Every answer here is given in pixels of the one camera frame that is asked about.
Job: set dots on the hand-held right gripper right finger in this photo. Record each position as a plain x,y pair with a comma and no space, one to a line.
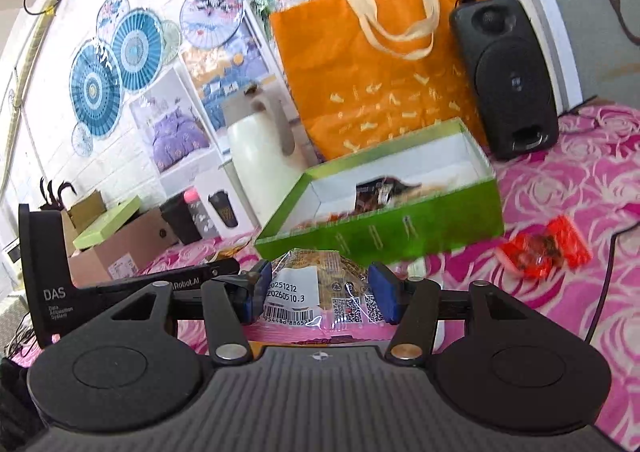
384,294

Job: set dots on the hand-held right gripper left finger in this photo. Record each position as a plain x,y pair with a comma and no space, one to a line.
257,292

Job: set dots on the bread packet with pink label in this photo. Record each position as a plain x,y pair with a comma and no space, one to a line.
325,292

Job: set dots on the green cardboard box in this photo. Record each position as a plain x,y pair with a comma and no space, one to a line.
440,217

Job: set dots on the dark foil snack packet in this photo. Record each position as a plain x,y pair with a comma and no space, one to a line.
380,192

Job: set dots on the gold cardboard box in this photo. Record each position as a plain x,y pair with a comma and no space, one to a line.
87,212

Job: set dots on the green box lid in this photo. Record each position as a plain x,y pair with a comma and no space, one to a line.
107,224

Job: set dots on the brown cardboard box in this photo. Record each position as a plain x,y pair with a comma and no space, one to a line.
130,247

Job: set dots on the black feather ornament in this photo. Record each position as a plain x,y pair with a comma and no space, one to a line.
55,194

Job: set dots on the white box with cup print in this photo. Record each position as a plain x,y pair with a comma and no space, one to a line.
225,207

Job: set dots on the pink-capped bottle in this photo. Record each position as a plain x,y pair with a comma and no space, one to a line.
195,217

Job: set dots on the black cup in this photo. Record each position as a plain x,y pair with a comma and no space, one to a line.
175,222

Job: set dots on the white thermos jug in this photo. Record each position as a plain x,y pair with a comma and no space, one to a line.
260,161

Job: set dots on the small pale paper fan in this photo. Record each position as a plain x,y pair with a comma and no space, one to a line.
81,140

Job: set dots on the red candy packet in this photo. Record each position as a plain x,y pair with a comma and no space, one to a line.
545,249

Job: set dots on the purple bedding poster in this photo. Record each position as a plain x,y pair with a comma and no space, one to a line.
172,131

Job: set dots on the large blue paper fan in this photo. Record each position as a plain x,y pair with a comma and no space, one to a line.
95,89

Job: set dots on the pink floral tablecloth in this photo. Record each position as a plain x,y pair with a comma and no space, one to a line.
550,182

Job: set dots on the blue bedding poster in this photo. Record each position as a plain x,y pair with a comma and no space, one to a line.
235,76

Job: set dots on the orange paper shopping bag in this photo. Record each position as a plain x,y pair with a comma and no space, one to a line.
350,71

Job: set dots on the black speaker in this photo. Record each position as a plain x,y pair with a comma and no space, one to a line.
510,81

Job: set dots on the pale green paper fan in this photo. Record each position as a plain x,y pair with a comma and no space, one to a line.
171,41

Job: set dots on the floral round paper fan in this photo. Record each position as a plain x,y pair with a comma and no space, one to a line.
112,14

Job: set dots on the floral paper umbrella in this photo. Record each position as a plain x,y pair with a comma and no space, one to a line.
212,11

